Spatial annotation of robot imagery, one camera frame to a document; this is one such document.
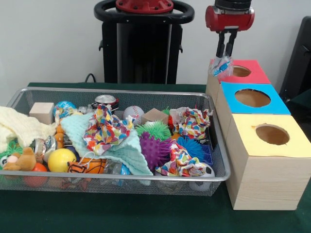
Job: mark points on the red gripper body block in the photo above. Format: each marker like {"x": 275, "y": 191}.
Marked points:
{"x": 229, "y": 19}

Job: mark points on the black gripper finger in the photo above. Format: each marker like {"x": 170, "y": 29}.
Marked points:
{"x": 221, "y": 44}
{"x": 231, "y": 43}

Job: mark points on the green spiky ball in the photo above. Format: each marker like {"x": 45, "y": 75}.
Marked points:
{"x": 154, "y": 130}

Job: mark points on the colourful patterned cloth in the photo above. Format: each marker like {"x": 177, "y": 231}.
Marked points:
{"x": 104, "y": 130}
{"x": 182, "y": 164}
{"x": 192, "y": 122}

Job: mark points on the shallow clear mesh bin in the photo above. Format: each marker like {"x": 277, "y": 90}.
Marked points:
{"x": 221, "y": 165}

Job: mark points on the wooden three-hole box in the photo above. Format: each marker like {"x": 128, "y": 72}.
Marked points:
{"x": 267, "y": 179}

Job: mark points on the black chair back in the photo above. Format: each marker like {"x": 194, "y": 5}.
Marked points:
{"x": 299, "y": 63}

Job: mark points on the blue spiky ball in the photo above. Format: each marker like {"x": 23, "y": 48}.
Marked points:
{"x": 191, "y": 147}

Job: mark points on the white baseball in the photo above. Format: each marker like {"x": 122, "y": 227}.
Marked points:
{"x": 133, "y": 114}

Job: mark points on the purple spiky ball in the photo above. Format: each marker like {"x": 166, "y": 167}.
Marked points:
{"x": 154, "y": 150}

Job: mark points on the small soccer ball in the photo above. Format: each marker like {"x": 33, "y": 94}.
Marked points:
{"x": 203, "y": 178}

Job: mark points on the mint green cloth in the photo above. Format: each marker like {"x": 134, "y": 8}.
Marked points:
{"x": 129, "y": 153}

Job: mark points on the blue globe ball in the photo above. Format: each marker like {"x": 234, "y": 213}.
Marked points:
{"x": 64, "y": 109}

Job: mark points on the dark green table cloth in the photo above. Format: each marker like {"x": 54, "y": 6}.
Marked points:
{"x": 121, "y": 213}

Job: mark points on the yellow ball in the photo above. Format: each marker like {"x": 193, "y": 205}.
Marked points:
{"x": 60, "y": 160}

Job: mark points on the cream yellow cloth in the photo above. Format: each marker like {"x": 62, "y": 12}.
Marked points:
{"x": 22, "y": 126}

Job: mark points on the brown plush bear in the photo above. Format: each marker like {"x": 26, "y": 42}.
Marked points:
{"x": 22, "y": 160}

